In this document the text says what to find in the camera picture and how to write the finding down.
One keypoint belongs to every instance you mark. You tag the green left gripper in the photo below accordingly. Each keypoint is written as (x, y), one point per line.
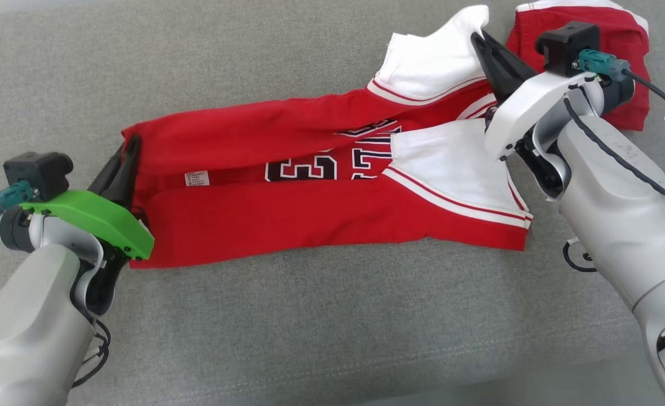
(101, 217)

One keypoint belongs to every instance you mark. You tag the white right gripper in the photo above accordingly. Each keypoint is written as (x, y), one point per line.
(513, 118)

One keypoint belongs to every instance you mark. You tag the red basketball shorts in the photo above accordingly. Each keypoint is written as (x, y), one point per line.
(628, 110)

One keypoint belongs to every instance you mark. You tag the red white basketball jersey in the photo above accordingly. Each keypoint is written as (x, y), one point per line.
(253, 225)

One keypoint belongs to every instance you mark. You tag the grey fabric sofa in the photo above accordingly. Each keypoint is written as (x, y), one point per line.
(310, 327)

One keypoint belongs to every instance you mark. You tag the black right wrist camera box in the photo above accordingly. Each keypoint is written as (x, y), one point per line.
(563, 48)

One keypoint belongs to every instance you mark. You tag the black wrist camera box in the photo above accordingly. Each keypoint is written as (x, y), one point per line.
(36, 172)
(563, 48)

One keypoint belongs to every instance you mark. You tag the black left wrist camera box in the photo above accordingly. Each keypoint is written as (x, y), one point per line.
(36, 172)

